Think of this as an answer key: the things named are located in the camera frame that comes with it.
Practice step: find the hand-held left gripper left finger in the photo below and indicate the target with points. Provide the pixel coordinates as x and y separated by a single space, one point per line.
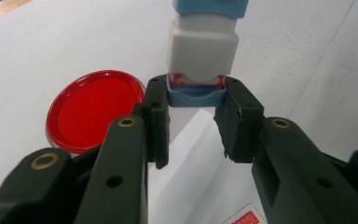
124 161

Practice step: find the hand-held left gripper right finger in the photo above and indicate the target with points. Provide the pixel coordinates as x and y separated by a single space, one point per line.
276 161

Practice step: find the round red ink pad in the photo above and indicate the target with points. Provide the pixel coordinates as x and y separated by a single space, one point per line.
93 109

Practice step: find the white paper sheet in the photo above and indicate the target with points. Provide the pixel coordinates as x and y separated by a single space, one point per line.
192 177

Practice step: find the blue stamp cap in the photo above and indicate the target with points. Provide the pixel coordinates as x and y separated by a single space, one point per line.
195 97

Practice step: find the white stamp with blue top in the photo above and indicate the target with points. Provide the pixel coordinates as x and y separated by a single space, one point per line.
202 49

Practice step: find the white table cover board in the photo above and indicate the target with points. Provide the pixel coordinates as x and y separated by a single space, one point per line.
59 46

